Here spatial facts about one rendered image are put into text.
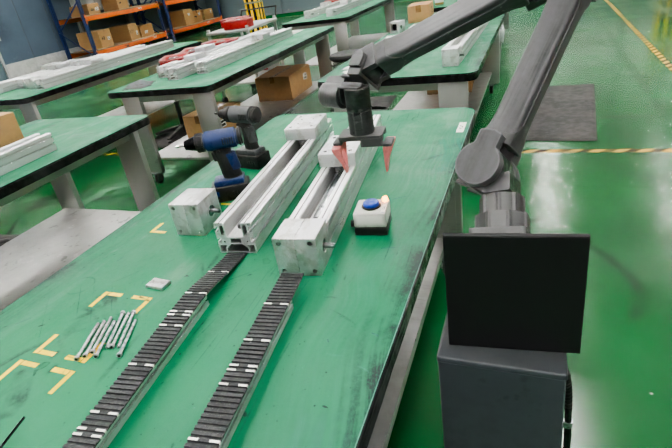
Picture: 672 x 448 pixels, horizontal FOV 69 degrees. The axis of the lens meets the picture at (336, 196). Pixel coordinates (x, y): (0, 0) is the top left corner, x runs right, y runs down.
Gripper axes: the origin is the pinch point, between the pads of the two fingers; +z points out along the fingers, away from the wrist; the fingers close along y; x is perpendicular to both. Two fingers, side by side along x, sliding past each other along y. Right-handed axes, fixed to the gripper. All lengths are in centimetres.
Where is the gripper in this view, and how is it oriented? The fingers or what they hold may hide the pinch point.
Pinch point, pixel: (366, 168)
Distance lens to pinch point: 116.3
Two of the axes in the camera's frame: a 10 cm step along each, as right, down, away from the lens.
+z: 1.5, 8.9, 4.3
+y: -9.6, 0.2, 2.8
